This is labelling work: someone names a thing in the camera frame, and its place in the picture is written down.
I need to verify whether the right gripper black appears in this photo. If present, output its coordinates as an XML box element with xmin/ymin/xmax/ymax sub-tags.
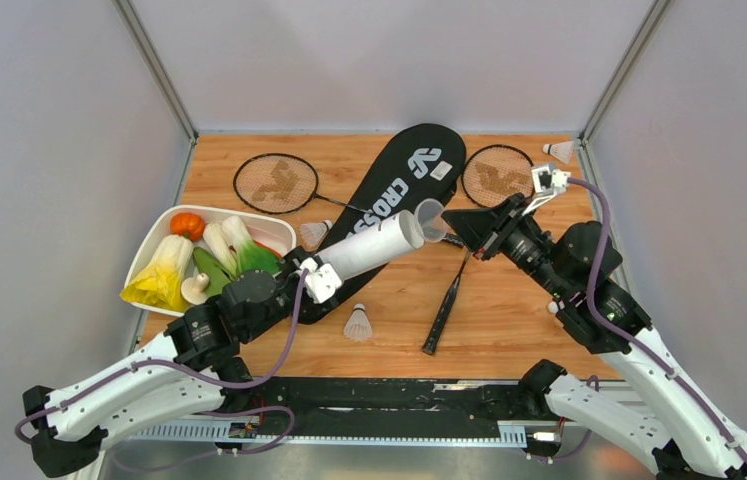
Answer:
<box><xmin>439</xmin><ymin>193</ymin><xmax>570</xmax><ymax>300</ymax></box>

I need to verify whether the clear plastic tube lid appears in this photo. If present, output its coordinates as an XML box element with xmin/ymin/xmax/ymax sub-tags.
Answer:
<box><xmin>414</xmin><ymin>198</ymin><xmax>447</xmax><ymax>243</ymax></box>

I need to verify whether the white shuttlecock tube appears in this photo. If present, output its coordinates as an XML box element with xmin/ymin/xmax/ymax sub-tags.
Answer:
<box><xmin>317</xmin><ymin>210</ymin><xmax>424</xmax><ymax>280</ymax></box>

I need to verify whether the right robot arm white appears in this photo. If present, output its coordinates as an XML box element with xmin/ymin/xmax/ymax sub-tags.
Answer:
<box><xmin>443</xmin><ymin>195</ymin><xmax>747</xmax><ymax>479</ymax></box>

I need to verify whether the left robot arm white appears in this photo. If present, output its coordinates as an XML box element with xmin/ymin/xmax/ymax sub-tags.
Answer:
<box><xmin>15</xmin><ymin>247</ymin><xmax>335</xmax><ymax>478</ymax></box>

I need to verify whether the right badminton racket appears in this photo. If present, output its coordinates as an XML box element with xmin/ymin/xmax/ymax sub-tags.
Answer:
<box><xmin>421</xmin><ymin>144</ymin><xmax>534</xmax><ymax>356</ymax></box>

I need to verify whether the badminton racket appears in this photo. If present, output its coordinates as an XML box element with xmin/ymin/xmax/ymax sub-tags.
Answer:
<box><xmin>421</xmin><ymin>144</ymin><xmax>534</xmax><ymax>356</ymax></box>
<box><xmin>233</xmin><ymin>153</ymin><xmax>352</xmax><ymax>215</ymax></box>

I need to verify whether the left badminton racket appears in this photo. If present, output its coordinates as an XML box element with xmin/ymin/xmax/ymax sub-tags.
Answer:
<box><xmin>233</xmin><ymin>153</ymin><xmax>352</xmax><ymax>215</ymax></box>

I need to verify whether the white plastic tray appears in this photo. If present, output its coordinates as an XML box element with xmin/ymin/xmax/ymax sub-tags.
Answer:
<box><xmin>121</xmin><ymin>205</ymin><xmax>297</xmax><ymax>316</ymax></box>

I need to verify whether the shuttlecock beside tray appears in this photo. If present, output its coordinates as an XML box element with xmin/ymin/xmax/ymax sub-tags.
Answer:
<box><xmin>299</xmin><ymin>220</ymin><xmax>333</xmax><ymax>249</ymax></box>

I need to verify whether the green bok choy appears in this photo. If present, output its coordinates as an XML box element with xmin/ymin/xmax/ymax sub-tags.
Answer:
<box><xmin>221</xmin><ymin>215</ymin><xmax>279</xmax><ymax>274</ymax></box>

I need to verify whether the black racket bag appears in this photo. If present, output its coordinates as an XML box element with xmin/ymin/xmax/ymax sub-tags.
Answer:
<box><xmin>296</xmin><ymin>123</ymin><xmax>468</xmax><ymax>326</ymax></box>

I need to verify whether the white bok choy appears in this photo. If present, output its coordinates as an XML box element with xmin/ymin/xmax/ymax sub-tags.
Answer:
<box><xmin>203</xmin><ymin>222</ymin><xmax>239</xmax><ymax>278</ymax></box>

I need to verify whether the white mushroom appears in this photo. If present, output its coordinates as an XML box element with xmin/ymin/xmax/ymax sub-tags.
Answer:
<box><xmin>180</xmin><ymin>273</ymin><xmax>210</xmax><ymax>305</ymax></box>

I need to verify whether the small orange pumpkin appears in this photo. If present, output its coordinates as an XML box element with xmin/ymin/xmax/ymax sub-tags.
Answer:
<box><xmin>169</xmin><ymin>212</ymin><xmax>206</xmax><ymax>242</ymax></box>

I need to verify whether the yellow napa cabbage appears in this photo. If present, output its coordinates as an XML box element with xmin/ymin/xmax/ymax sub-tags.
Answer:
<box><xmin>120</xmin><ymin>234</ymin><xmax>194</xmax><ymax>312</ymax></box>

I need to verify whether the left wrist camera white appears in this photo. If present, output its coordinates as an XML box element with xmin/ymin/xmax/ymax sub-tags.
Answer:
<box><xmin>299</xmin><ymin>257</ymin><xmax>343</xmax><ymax>304</ymax></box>

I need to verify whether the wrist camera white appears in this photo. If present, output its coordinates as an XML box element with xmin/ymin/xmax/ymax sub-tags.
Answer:
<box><xmin>299</xmin><ymin>257</ymin><xmax>343</xmax><ymax>304</ymax></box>
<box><xmin>523</xmin><ymin>163</ymin><xmax>571</xmax><ymax>215</ymax></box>

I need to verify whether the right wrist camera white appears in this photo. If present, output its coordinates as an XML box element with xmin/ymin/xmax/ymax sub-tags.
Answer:
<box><xmin>523</xmin><ymin>163</ymin><xmax>571</xmax><ymax>215</ymax></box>

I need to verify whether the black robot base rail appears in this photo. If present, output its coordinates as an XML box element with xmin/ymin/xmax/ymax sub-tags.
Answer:
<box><xmin>218</xmin><ymin>377</ymin><xmax>560</xmax><ymax>440</ymax></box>

